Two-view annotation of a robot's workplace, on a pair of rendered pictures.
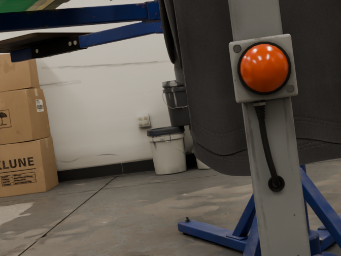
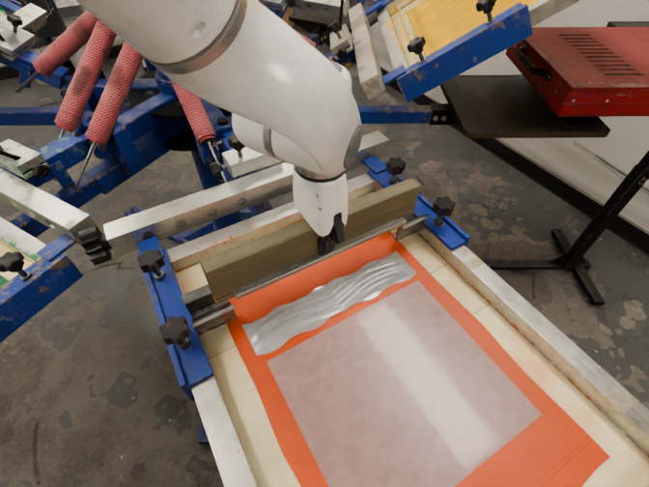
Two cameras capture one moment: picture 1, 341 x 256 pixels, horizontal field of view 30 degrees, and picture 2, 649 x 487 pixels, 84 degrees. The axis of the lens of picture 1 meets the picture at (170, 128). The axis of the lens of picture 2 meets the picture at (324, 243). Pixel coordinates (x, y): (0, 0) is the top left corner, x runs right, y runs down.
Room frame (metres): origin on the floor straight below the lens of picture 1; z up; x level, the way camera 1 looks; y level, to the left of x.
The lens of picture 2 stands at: (0.92, -0.03, 1.56)
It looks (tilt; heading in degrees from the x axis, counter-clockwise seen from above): 49 degrees down; 324
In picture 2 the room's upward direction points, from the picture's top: straight up
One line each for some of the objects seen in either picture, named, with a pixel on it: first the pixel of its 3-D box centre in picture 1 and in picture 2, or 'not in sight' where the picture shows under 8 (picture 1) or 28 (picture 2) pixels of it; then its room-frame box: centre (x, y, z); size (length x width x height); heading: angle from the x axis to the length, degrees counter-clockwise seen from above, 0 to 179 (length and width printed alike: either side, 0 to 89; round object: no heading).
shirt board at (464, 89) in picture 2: not in sight; (387, 112); (1.75, -0.90, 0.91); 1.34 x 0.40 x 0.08; 54
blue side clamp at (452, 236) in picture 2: not in sight; (411, 210); (1.30, -0.56, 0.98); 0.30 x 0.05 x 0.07; 174
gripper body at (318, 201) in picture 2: not in sight; (321, 188); (1.27, -0.27, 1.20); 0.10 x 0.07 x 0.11; 174
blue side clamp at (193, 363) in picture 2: not in sight; (176, 315); (1.36, 0.00, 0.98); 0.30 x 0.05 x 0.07; 174
